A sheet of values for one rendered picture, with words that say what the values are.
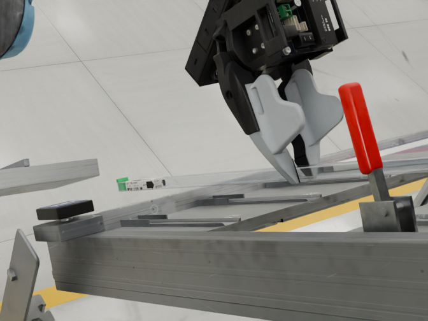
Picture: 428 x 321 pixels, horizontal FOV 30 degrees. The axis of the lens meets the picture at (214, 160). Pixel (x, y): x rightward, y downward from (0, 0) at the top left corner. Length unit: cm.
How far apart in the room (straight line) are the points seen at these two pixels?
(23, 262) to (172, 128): 149
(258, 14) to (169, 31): 209
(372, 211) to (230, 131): 184
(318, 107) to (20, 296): 38
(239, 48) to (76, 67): 178
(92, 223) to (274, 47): 28
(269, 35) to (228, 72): 5
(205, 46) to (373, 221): 26
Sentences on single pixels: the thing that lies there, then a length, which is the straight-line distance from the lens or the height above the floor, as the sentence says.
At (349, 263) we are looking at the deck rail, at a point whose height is 103.
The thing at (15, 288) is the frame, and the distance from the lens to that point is 88.
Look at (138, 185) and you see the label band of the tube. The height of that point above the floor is 78.
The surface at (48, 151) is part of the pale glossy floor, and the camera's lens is 210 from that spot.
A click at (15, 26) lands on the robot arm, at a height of 74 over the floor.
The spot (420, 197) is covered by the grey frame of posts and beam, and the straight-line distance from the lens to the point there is 138.
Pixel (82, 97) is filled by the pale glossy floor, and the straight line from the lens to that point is 231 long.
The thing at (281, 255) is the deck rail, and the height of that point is 99.
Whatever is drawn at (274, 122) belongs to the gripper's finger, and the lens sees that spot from 65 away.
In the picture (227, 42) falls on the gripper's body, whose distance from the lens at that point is 67.
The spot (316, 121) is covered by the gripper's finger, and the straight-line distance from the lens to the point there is 68.
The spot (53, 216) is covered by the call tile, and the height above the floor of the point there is 80.
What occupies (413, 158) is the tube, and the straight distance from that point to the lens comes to 58.
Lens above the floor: 136
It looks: 37 degrees down
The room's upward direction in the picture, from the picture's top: 21 degrees clockwise
